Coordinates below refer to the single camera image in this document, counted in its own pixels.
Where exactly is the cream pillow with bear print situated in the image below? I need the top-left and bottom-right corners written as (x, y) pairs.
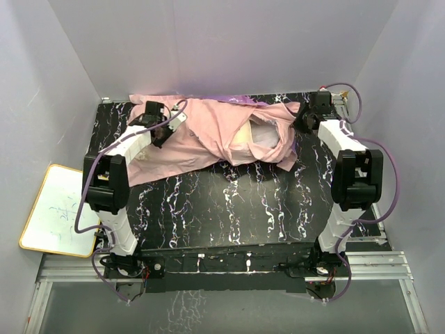
top-left (232, 120), bottom-right (280, 148)

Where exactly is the pink purple printed pillowcase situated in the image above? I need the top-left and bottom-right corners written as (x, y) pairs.
top-left (128, 98), bottom-right (300, 186)

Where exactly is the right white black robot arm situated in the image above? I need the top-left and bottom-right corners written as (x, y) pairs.
top-left (294, 88), bottom-right (383, 276)

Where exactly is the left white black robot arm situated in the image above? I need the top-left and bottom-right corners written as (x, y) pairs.
top-left (74, 100), bottom-right (187, 278)

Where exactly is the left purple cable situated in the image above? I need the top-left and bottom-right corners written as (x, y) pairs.
top-left (74, 99), bottom-right (188, 304)

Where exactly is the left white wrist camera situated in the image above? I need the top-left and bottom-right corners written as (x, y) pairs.
top-left (167, 109), bottom-right (187, 132)

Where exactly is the white board with yellow frame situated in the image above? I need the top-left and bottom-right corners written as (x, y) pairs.
top-left (19, 164), bottom-right (96, 258)

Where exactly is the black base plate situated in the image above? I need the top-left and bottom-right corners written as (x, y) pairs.
top-left (100, 243), bottom-right (352, 295)

